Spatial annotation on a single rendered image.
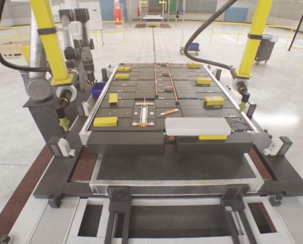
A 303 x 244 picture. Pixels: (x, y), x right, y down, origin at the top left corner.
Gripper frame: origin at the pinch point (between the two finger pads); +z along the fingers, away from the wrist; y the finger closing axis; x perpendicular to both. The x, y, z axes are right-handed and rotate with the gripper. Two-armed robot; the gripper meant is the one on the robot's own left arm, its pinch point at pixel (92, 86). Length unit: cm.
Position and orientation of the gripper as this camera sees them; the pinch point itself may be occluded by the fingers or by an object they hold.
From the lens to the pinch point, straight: 194.9
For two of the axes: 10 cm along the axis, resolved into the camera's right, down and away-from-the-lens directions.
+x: 0.0, -6.0, 8.0
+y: 10.0, 0.0, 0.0
